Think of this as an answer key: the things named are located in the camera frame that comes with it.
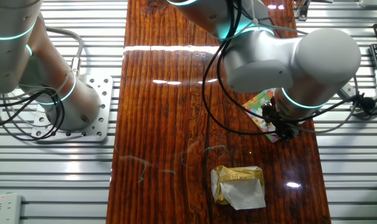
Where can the colourful butterfly puzzle board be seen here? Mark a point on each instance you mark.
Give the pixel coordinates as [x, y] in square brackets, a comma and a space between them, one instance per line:
[257, 105]

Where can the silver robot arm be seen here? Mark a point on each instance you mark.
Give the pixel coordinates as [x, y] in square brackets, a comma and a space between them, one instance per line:
[319, 59]

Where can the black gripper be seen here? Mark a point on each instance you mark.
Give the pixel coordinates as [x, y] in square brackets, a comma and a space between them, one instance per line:
[286, 129]

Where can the silver perforated base plate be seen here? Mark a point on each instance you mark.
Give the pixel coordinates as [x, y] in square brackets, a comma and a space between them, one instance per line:
[101, 130]

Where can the brown wooden plank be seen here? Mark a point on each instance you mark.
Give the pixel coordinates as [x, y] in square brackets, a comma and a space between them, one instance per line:
[163, 124]

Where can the white power strip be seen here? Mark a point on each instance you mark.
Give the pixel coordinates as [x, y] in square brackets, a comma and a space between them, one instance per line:
[5, 208]

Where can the metal clamp bracket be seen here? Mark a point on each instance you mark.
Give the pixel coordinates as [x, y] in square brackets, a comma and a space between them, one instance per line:
[302, 11]

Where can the gold wrapped snack package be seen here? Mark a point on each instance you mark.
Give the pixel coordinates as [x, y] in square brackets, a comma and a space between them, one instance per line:
[238, 193]

